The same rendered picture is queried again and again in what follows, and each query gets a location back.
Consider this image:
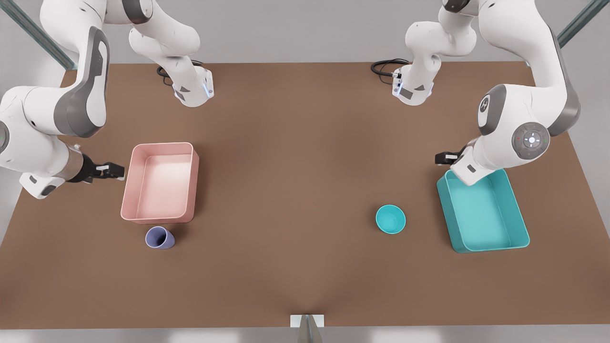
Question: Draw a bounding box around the pink rectangular box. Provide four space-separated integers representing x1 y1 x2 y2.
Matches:
120 142 200 225

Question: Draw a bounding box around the teal rectangular box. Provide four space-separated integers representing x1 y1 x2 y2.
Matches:
437 168 530 253

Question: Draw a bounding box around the teal bowl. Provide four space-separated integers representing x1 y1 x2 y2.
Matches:
376 205 407 235

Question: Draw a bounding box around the purple cup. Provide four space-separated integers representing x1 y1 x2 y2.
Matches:
145 226 175 250

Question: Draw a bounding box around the black cable loop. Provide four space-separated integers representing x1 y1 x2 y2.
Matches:
371 59 411 85
157 60 204 87

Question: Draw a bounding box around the silver frame post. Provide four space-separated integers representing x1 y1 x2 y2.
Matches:
0 0 78 71
290 314 325 343
525 0 610 67

